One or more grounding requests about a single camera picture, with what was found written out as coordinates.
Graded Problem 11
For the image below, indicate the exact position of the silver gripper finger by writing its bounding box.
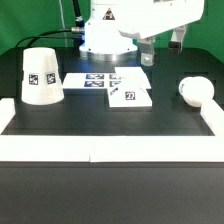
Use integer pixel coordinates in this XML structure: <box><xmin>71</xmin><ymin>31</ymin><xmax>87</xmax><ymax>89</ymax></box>
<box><xmin>168</xmin><ymin>25</ymin><xmax>187</xmax><ymax>54</ymax></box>
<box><xmin>137</xmin><ymin>37</ymin><xmax>155</xmax><ymax>66</ymax></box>

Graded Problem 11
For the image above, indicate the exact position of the white lamp base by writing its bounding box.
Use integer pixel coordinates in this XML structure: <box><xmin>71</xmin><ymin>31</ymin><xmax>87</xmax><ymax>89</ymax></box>
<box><xmin>107</xmin><ymin>67</ymin><xmax>152</xmax><ymax>108</ymax></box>

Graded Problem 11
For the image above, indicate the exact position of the white lamp bulb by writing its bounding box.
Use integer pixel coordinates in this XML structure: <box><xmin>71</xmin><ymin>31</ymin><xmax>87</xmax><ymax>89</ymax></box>
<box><xmin>178</xmin><ymin>76</ymin><xmax>214</xmax><ymax>107</ymax></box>

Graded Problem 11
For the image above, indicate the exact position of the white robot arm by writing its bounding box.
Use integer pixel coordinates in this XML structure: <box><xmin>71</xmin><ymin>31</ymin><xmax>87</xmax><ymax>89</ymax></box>
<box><xmin>79</xmin><ymin>0</ymin><xmax>205</xmax><ymax>66</ymax></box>

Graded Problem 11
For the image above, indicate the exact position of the white lamp shade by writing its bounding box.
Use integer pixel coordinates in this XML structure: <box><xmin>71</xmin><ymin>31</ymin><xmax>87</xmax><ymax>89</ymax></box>
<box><xmin>21</xmin><ymin>47</ymin><xmax>64</xmax><ymax>105</ymax></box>

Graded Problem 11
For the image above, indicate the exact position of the white marker plate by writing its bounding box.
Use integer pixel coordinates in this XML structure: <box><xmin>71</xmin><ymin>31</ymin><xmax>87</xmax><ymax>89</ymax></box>
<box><xmin>62</xmin><ymin>72</ymin><xmax>152</xmax><ymax>90</ymax></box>

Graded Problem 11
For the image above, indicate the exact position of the white U-shaped fence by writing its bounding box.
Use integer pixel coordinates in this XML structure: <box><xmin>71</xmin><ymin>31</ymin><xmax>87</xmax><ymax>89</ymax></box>
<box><xmin>0</xmin><ymin>98</ymin><xmax>224</xmax><ymax>163</ymax></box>

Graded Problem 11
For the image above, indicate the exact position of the black cable with connector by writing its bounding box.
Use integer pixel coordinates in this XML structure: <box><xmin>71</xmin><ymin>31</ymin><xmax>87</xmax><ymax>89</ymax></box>
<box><xmin>72</xmin><ymin>0</ymin><xmax>85</xmax><ymax>29</ymax></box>

